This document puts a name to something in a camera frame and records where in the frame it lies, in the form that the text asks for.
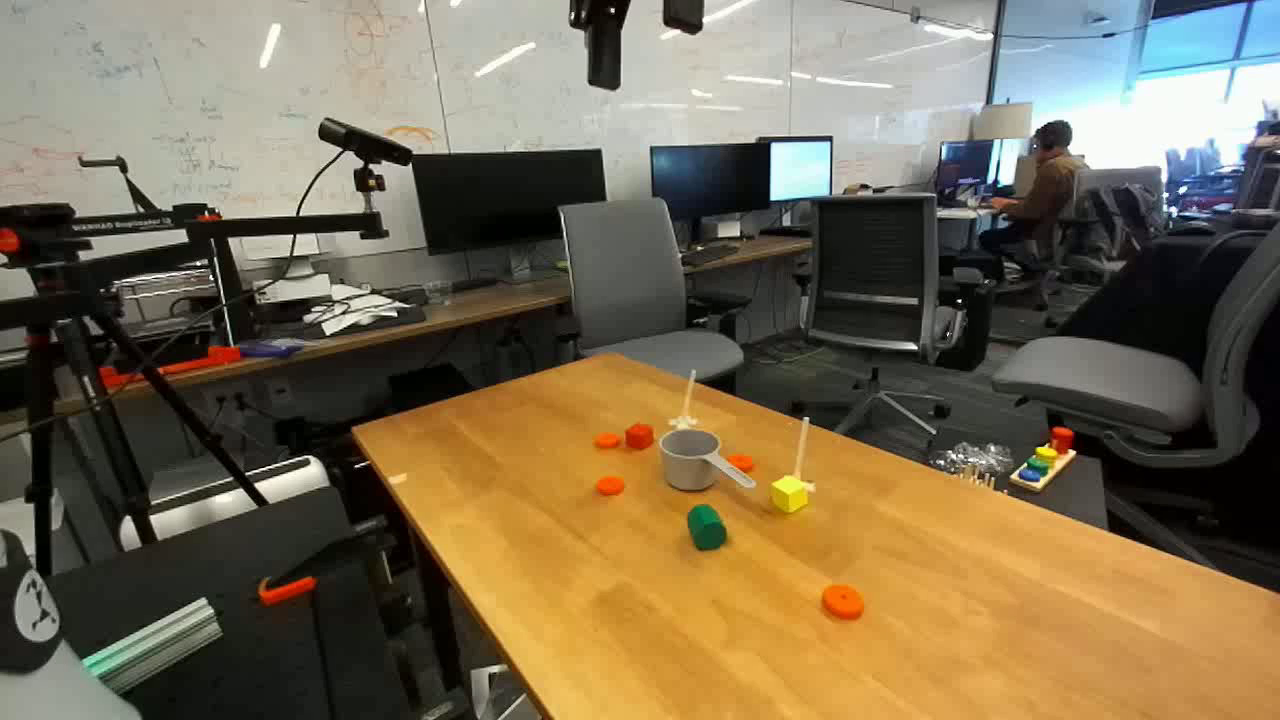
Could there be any seated person brown jacket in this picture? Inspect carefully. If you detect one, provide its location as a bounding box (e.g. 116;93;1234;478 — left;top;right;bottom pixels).
976;117;1086;272

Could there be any black cap with white logo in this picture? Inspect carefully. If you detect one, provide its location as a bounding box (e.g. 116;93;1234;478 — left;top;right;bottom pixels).
0;527;68;676

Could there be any white paper pile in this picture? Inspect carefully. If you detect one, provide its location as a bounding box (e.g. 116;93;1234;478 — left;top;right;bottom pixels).
298;284;412;338

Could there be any black side table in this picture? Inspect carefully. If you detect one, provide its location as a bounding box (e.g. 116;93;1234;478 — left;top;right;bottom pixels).
915;415;1111;531

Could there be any black tripod with boom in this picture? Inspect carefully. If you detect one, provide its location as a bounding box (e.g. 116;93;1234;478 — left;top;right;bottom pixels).
0;151;395;577

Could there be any black stereo camera bar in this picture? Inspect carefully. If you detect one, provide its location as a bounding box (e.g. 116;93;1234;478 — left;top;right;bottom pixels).
315;110;415;173

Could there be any white roll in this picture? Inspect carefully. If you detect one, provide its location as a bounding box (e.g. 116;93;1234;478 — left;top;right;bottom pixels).
116;453;333;552

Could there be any large black monitor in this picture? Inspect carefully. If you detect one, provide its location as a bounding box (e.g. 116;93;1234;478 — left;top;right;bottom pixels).
412;146;611;255

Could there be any grey measuring cup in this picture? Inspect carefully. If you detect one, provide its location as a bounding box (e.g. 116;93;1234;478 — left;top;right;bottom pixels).
655;425;760;491

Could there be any lit white monitor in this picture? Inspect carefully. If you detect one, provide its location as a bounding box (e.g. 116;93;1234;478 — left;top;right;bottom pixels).
763;132;840;208

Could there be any black workbench surface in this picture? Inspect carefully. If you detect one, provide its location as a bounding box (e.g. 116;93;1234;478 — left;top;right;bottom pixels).
51;483;415;720

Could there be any clear plastic bag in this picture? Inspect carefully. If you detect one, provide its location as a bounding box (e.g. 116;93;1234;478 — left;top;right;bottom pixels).
930;437;1015;491

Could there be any long wooden desk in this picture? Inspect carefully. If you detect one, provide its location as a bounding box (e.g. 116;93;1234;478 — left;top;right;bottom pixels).
51;231;818;402

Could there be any colourful stacking toy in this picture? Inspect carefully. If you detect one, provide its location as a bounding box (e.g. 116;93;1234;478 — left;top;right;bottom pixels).
1008;425;1081;495

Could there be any green block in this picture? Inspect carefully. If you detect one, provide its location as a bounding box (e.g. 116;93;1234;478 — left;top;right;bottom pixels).
684;500;731;554

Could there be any black mesh office chair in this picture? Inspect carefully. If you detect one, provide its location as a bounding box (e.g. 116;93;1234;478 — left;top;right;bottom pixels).
803;190;995;437

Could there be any yellow block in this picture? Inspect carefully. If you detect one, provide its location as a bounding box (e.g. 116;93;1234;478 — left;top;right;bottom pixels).
768;472;814;521

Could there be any silver metal bar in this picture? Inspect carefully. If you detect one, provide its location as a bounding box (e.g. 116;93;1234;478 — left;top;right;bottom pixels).
80;592;228;694

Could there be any orange plastic bar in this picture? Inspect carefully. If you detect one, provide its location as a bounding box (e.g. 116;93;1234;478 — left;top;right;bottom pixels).
97;342;246;394

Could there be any orange hook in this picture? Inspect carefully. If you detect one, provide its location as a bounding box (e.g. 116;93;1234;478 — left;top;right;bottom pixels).
254;572;324;611

